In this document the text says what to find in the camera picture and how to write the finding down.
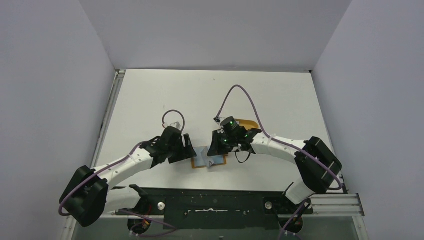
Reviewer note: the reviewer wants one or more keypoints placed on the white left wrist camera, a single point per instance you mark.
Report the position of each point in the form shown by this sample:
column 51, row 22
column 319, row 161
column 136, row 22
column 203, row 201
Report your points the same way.
column 176, row 125

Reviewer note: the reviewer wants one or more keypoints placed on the aluminium frame rail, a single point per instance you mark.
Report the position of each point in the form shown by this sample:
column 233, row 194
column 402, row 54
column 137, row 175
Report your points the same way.
column 334, row 205

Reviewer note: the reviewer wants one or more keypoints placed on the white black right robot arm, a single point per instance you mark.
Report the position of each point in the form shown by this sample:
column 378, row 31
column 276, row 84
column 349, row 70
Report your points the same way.
column 316, row 163

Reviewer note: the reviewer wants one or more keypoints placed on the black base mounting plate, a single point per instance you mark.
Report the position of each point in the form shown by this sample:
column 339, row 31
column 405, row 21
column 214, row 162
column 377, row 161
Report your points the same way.
column 223, row 221

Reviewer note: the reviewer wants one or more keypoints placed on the yellow leather card holder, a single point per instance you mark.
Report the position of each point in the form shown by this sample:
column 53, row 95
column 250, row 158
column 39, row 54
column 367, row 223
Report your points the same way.
column 197, row 163

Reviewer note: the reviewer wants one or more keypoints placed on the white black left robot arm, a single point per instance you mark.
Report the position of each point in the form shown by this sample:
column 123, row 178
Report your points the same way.
column 92, row 192

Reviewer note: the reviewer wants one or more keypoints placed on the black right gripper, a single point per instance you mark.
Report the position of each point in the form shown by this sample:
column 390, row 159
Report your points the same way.
column 218, row 143

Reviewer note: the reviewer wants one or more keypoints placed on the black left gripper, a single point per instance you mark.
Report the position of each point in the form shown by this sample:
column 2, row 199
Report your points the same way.
column 185, row 154

